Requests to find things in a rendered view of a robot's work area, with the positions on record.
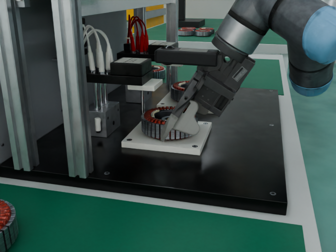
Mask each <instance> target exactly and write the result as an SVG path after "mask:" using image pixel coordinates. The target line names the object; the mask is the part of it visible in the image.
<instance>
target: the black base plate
mask: <svg viewBox="0 0 336 252"><path fill-rule="evenodd" d="M167 93H169V85H167V83H162V85H161V86H160V87H158V88H157V89H156V90H155V91H152V97H150V98H149V99H148V100H147V101H146V102H145V103H144V105H145V112H146V111H148V110H150V109H153V108H156V107H157V104H158V103H159V102H160V101H161V100H162V99H163V98H164V97H165V96H166V95H167ZM107 98H108V101H111V102H119V114H120V126H119V127H118V128H117V129H116V130H115V131H114V132H112V133H111V134H110V135H109V136H108V137H97V136H91V146H92V159H93V172H92V173H89V176H88V177H87V178H80V176H79V175H77V176H76V177H71V176H69V168H68V159H67V149H66V139H65V129H64V123H63V124H61V125H59V126H58V127H56V128H55V129H53V130H52V131H50V132H49V133H47V134H46V135H44V136H43V137H41V138H40V139H38V140H37V141H36V143H37V150H38V158H39V165H37V166H33V169H32V170H31V171H25V170H24V168H22V169H20V170H17V169H14V162H13V157H11V158H9V159H8V160H6V161H4V162H3V163H1V164H0V177H2V178H10V179H17V180H24V181H32V182H39V183H47V184H54V185H61V186H69V187H76V188H84V189H91V190H98V191H106V192H113V193H120V194H128V195H135V196H143V197H150V198H157V199H165V200H172V201H180V202H187V203H194V204H202V205H209V206H217V207H224V208H231V209H239V210H246V211H254V212H261V213H268V214H276V215H283V216H286V214H287V206H288V199H287V187H286V175H285V164H284V152H283V141H282V129H281V117H280V106H279V94H278V90H277V89H261V88H245V87H240V88H239V90H238V91H237V92H236V93H235V95H234V99H233V100H231V101H230V103H229V104H228V105H227V107H226V108H225V110H224V111H223V113H222V114H221V115H220V117H218V116H217V115H215V114H213V113H208V114H200V113H198V112H197V113H196V114H197V115H198V121H200V122H212V127H211V130H210V132H209V135H208V137H207V139H206V142H205V144H204V147H203V149H202V152H201V154H200V155H193V154H184V153H174V152H165V151H155V150H145V149H136V148H126V147H122V140H123V139H124V138H125V137H126V136H127V135H128V134H129V133H130V132H131V131H132V130H133V129H134V128H135V127H136V126H137V125H138V124H139V123H140V121H142V117H141V116H142V113H141V103H131V102H126V87H125V85H123V84H122V85H121V86H119V87H117V88H116V89H114V90H113V91H111V92H110V93H108V94H107Z"/></svg>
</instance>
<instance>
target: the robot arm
mask: <svg viewBox="0 0 336 252"><path fill-rule="evenodd" d="M269 29H271V30H272V31H274V32H275V33H276V34H278V35H279V36H281V37H282V38H284V39H285V40H286V41H287V52H288V64H289V79H290V81H291V85H292V87H293V89H294V90H295V91H296V92H297V93H299V94H300V95H303V96H306V97H314V96H318V95H320V94H322V93H324V92H325V91H326V90H327V89H328V88H329V86H330V84H331V81H332V79H333V76H334V73H333V69H334V64H335V60H336V0H235V2H234V3H233V5H232V7H231V8H230V10H229V12H228V13H227V14H226V16H225V18H224V19H223V21H222V23H221V24H220V26H219V28H218V29H217V31H216V34H217V35H215V36H214V38H213V40H212V41H211V42H212V44H213V45H214V46H215V47H216V48H217V49H218V50H217V49H199V48H181V47H173V46H171V45H164V46H162V47H160V48H158V49H157V50H155V52H154V61H155V62H156V63H159V64H164V65H167V66H169V65H172V64H175V65H190V66H197V70H196V71H195V73H194V75H193V76H192V78H191V79H190V81H189V83H188V84H187V86H186V87H185V89H184V91H185V92H184V94H183V95H182V97H181V99H180V100H179V102H178V103H177V105H176V107H175V108H174V110H173V111H172V113H171V115H170V116H169V118H168V119H167V121H166V123H165V124H164V126H163V128H162V129H161V139H160V140H161V141H162V142H164V140H165V139H166V137H167V136H168V134H169V133H170V131H171V130H176V131H179V132H182V133H185V134H188V135H192V136H194V135H196V134H197V133H198V132H199V130H200V126H199V124H198V123H197V121H196V120H195V114H196V113H199V114H202V115H206V114H208V112H209V111H210V112H212V113H213V114H215V115H217V116H218V117H220V116H221V114H222V113H223V111H224V110H225V108H226V107H227V106H228V104H230V102H231V100H233V99H234V95H235V94H236V92H237V91H238V90H239V88H240V86H241V84H242V83H243V81H244V80H245V78H246V77H247V75H248V74H249V72H250V71H251V70H252V68H253V67H254V65H255V62H256V61H255V60H254V59H253V58H251V57H249V55H252V54H253V52H254V51H255V49H256V48H257V46H258V45H259V43H260V42H261V40H262V39H263V38H264V36H265V35H266V33H267V32H268V30H269ZM219 50H220V51H219ZM225 57H229V58H230V60H229V61H227V60H226V59H225ZM185 108H187V109H186V111H185V113H183V111H184V110H185Z"/></svg>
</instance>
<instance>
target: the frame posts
mask: <svg viewBox="0 0 336 252"><path fill-rule="evenodd" d="M51 8H52V17H53V27H54V37H55V46H56V56H57V66H58V76H59V85H60V95H61V105H62V114H63V124H64V134H65V143H66V153H67V163H68V173H69V176H70V177H76V176H77V175H79V178H83V179H86V178H87V177H88V176H89V173H92V172H93V171H94V166H93V153H92V140H91V127H90V114H89V101H88V88H87V75H86V62H85V49H84V36H83V23H82V10H81V0H51ZM133 15H134V17H136V16H138V17H139V19H141V20H142V21H143V22H144V24H145V26H146V29H147V23H146V7H141V8H134V9H133ZM178 23H179V0H173V3H167V4H166V42H173V43H178ZM176 82H178V66H171V84H174V83H176ZM0 83H1V89H2V96H3V102H4V108H5V115H6V121H7V127H8V133H9V140H10V146H11V152H12V159H13V165H14V169H15V170H21V169H22V168H23V169H24V171H31V170H32V169H33V168H34V166H38V165H39V164H40V162H39V154H38V147H37V139H36V132H35V124H34V117H33V109H32V101H31V94H30V86H29V79H28V71H27V64H26V56H25V48H24V41H23V33H22V26H21V18H20V11H19V7H16V5H15V0H0Z"/></svg>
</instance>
